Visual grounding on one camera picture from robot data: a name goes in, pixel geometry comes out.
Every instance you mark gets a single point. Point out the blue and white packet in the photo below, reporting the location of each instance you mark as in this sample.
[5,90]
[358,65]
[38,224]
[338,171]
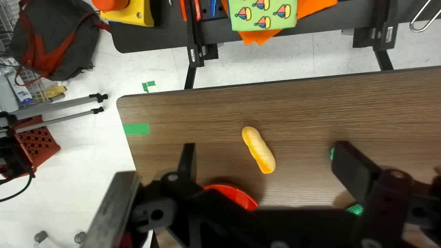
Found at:
[19,88]

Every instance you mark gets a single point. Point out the yellow toy bread loaf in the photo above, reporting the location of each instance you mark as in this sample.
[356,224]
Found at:
[259,150]

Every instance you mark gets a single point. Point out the red plastic plate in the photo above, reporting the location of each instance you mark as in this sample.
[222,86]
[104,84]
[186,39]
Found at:
[237,195]

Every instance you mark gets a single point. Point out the silver metal hook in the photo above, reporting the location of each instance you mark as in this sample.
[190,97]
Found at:
[424,21]

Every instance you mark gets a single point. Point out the yellow packet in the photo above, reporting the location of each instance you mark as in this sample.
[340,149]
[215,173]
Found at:
[55,91]

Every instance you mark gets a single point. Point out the green tape strip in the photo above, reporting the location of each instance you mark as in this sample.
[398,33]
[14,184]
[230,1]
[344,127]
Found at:
[355,209]
[136,128]
[332,154]

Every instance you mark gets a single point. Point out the red perforated crate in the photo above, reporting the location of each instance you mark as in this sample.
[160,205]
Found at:
[36,144]

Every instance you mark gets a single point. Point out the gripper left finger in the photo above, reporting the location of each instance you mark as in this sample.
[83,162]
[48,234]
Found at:
[168,193]

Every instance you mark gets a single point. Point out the green tape piece on floor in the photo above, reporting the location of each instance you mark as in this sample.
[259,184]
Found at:
[149,85]

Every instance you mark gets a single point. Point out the black table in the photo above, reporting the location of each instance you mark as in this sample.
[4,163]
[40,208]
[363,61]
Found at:
[162,34]

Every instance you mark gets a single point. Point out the grey caster wheel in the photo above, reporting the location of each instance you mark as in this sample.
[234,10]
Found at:
[40,236]
[80,237]

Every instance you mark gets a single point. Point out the orange cloth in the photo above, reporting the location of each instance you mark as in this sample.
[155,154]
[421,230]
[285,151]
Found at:
[258,37]

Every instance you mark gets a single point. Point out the stand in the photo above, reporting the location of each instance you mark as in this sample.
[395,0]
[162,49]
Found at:
[51,110]

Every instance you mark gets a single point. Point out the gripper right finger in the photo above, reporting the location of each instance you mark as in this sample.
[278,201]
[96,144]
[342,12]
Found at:
[386,193]

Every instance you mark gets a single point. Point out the yellow box with orange button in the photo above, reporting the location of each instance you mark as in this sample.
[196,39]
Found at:
[132,13]

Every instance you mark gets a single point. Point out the green cloth with boat print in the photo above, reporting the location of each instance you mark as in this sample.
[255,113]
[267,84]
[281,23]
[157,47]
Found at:
[263,15]

